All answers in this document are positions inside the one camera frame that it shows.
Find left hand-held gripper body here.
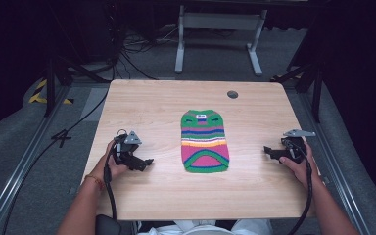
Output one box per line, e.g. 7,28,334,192
112,129,147,172

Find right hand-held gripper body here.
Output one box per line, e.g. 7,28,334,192
269,128,317,164

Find striped knitted pet sweater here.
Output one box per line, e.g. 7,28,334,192
180,109,230,174

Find person's left hand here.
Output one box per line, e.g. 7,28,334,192
88,140,130,188

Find person's right hand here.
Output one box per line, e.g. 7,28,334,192
278,140,321,190

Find black tripod stand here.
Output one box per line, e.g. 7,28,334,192
43,6,112,118
270,19,324,124

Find black chair seat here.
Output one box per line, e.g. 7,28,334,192
95,213,122,235

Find person's white clothing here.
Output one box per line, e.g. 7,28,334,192
136,218,273,235

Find yellow black floor tape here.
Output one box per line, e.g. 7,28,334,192
28,78,75,106

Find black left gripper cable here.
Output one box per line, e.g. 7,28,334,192
103,128,129,221

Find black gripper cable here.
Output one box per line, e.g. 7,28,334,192
285,138,314,235
103,128,129,221

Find orange bead bracelet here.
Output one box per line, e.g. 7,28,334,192
92,174,106,191

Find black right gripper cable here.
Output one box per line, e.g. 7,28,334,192
285,138,314,235

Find black floor cable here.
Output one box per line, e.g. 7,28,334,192
0,48,160,235

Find tangled black cables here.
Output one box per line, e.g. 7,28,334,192
109,3,184,57

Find white metal desk frame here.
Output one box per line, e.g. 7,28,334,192
174,4,268,77

